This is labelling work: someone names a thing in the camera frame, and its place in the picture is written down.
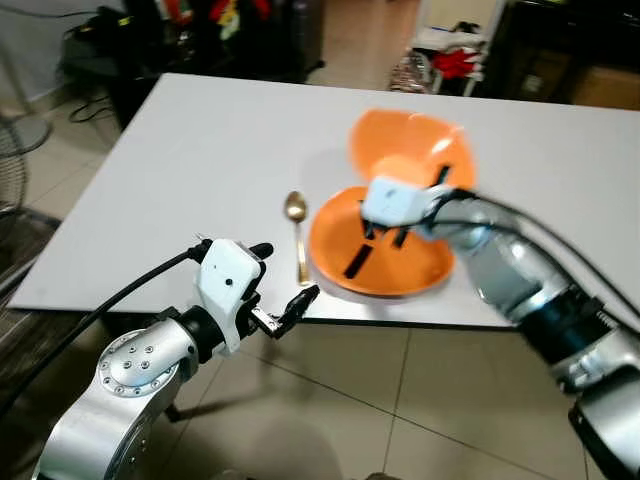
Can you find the orange plastic plate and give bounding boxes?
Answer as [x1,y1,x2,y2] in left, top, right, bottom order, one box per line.
[307,184,457,299]

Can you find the orange plastic bowl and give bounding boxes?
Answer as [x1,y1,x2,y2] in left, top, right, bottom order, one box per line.
[347,107,477,203]

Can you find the gold metal spoon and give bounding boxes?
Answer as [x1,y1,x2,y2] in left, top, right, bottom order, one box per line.
[283,190,312,287]

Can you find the red cloth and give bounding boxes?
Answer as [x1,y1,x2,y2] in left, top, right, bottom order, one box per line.
[431,49,481,80]

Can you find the white stool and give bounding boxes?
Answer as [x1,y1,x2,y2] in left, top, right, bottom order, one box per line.
[411,24,493,97]

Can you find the black suitcase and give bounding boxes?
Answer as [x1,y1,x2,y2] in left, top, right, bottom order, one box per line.
[120,0,327,87]

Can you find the brown cardboard box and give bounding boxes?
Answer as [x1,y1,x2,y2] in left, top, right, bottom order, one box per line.
[568,64,640,112]

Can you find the black cabinet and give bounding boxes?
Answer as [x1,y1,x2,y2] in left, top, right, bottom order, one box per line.
[480,0,640,107]

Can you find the black bag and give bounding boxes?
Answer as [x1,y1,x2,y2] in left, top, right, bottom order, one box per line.
[58,6,133,88]

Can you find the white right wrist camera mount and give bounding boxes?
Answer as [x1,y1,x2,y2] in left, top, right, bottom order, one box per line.
[359,176,435,234]

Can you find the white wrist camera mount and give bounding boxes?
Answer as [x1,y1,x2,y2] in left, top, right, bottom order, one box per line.
[359,176,435,234]
[194,237,264,353]

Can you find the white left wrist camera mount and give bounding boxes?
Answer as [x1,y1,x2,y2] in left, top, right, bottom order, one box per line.
[194,237,264,353]

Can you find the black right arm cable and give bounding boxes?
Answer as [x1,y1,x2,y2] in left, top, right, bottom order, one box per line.
[438,188,640,336]

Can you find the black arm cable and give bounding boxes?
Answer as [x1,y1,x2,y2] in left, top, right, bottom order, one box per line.
[438,188,640,336]
[0,248,207,413]

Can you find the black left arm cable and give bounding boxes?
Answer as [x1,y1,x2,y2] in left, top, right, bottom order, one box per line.
[0,248,207,413]

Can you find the dark wire fan guard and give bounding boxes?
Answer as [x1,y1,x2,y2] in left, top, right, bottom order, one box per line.
[0,204,58,303]

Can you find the grey pedestal fan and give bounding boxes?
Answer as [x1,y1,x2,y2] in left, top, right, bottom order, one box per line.
[0,40,53,157]

